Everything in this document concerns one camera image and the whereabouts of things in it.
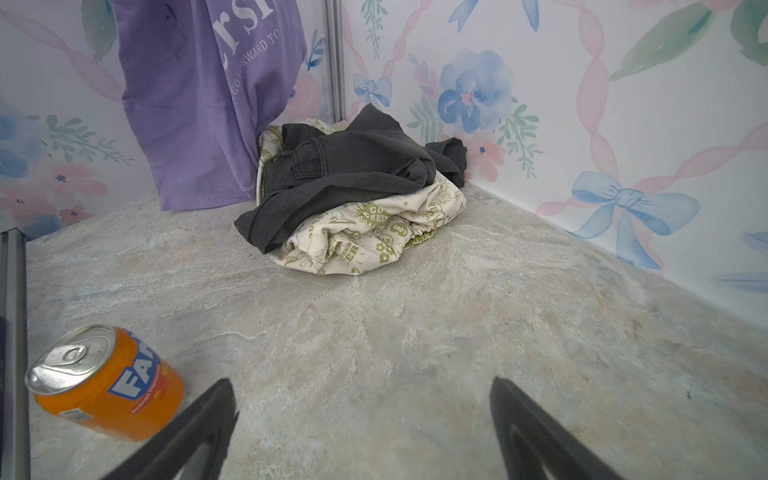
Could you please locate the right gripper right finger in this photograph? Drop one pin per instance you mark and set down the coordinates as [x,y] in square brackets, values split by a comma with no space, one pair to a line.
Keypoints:
[534,445]

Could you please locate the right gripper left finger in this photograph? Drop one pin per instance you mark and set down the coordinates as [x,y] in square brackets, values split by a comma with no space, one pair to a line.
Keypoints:
[194,445]

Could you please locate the purple t-shirt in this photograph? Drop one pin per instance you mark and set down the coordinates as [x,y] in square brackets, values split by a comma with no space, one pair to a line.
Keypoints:
[202,80]

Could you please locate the cream green-printed cloth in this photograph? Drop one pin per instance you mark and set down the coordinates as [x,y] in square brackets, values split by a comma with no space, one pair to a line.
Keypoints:
[358,237]

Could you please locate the orange Fanta can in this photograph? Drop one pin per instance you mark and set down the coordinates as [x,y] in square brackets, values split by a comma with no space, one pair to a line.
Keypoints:
[106,379]

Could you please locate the dark grey shorts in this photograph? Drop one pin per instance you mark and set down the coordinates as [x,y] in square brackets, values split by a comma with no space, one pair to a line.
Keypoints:
[372,158]

